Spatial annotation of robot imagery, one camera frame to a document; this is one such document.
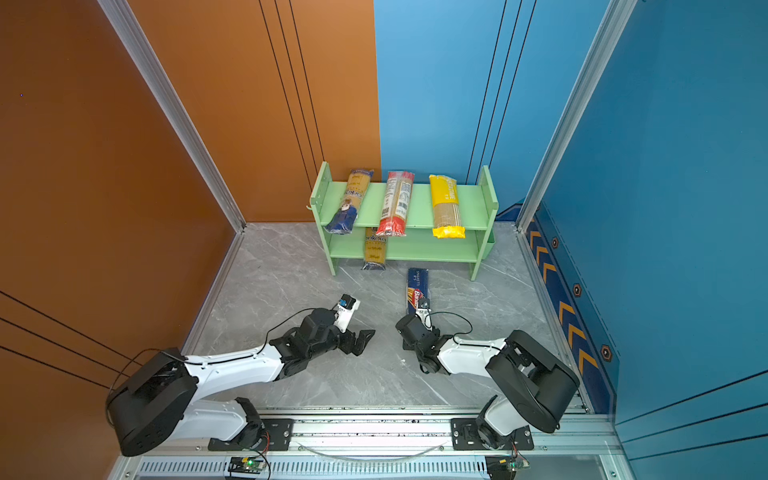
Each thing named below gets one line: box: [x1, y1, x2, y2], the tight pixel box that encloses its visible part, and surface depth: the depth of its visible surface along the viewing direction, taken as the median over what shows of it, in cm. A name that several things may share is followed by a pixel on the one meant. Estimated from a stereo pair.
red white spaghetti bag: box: [376, 171, 415, 237], surface depth 84 cm
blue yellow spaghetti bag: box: [324, 169, 375, 235], surface depth 88 cm
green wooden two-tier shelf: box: [309, 161, 499, 281], surface depth 92 cm
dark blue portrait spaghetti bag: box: [362, 227, 387, 271], surface depth 94 cm
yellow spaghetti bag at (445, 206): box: [429, 175, 466, 239], surface depth 84 cm
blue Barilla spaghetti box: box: [407, 268, 430, 315], surface depth 101 cm
